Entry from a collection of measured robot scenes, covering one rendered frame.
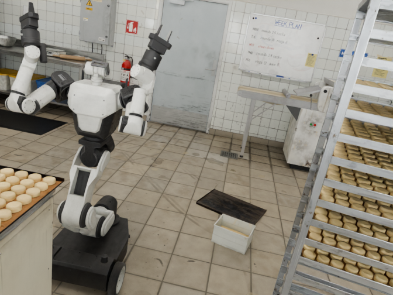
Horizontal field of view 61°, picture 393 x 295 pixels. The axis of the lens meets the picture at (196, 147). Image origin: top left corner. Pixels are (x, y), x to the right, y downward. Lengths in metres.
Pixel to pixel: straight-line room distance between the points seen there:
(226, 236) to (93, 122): 1.44
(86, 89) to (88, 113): 0.12
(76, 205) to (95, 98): 0.60
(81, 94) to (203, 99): 3.82
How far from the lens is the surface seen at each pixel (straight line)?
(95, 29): 5.69
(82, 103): 1.89
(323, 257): 1.57
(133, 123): 1.61
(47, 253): 1.69
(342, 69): 1.69
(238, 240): 2.74
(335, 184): 1.36
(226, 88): 5.44
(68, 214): 1.98
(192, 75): 5.50
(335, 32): 5.52
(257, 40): 5.36
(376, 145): 1.33
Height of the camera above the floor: 1.60
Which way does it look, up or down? 19 degrees down
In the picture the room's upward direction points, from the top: 10 degrees clockwise
